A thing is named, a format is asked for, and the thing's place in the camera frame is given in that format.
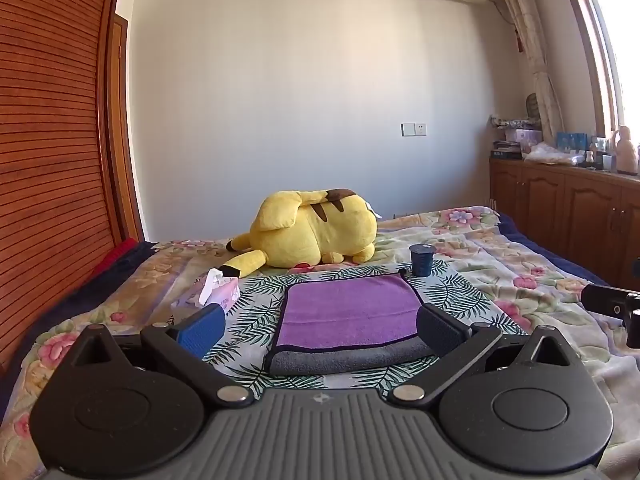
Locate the wooden louvered wardrobe door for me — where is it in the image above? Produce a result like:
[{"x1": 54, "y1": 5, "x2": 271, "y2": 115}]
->
[{"x1": 1, "y1": 0, "x2": 127, "y2": 365}]

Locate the pink figurine bottle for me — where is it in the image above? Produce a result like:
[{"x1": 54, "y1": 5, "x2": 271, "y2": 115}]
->
[{"x1": 613, "y1": 126, "x2": 639, "y2": 176}]

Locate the white wall switch outlet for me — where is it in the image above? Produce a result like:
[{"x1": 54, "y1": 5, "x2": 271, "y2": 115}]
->
[{"x1": 400, "y1": 122, "x2": 426, "y2": 136}]

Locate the purple towel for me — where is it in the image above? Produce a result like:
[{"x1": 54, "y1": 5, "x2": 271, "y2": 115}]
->
[{"x1": 273, "y1": 273, "x2": 422, "y2": 351}]

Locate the floral bed blanket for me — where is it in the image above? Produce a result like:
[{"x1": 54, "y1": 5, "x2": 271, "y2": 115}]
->
[{"x1": 1, "y1": 207, "x2": 639, "y2": 479}]

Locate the white plastic bag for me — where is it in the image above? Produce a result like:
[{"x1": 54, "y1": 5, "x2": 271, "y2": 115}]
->
[{"x1": 523, "y1": 142, "x2": 585, "y2": 166}]

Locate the wooden panel door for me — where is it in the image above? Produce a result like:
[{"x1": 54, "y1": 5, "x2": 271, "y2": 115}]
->
[{"x1": 106, "y1": 14, "x2": 144, "y2": 242}]

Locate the lavender storage box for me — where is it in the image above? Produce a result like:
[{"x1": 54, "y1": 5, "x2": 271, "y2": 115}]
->
[{"x1": 504, "y1": 128, "x2": 544, "y2": 144}]

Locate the yellow Pikachu plush toy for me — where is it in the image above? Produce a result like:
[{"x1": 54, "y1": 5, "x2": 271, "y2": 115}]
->
[{"x1": 220, "y1": 188, "x2": 378, "y2": 278}]

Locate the dark blue cup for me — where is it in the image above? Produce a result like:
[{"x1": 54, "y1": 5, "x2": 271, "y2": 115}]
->
[{"x1": 409, "y1": 244, "x2": 436, "y2": 278}]

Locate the beige patterned curtain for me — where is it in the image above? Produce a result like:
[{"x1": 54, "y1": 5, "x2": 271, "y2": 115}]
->
[{"x1": 504, "y1": 0, "x2": 564, "y2": 145}]

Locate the wooden side cabinet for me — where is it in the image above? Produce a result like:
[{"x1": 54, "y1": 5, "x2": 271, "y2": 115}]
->
[{"x1": 489, "y1": 158, "x2": 639, "y2": 289}]

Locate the red cloth at bedside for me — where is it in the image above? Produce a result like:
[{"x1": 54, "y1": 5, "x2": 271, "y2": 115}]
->
[{"x1": 88, "y1": 237, "x2": 139, "y2": 281}]

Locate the pink tissue pack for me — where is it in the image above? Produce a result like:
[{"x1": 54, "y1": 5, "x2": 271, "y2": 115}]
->
[{"x1": 170, "y1": 268, "x2": 240, "y2": 318}]

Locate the grey towel black trim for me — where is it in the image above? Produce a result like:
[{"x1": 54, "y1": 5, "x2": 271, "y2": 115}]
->
[{"x1": 262, "y1": 270, "x2": 435, "y2": 378}]

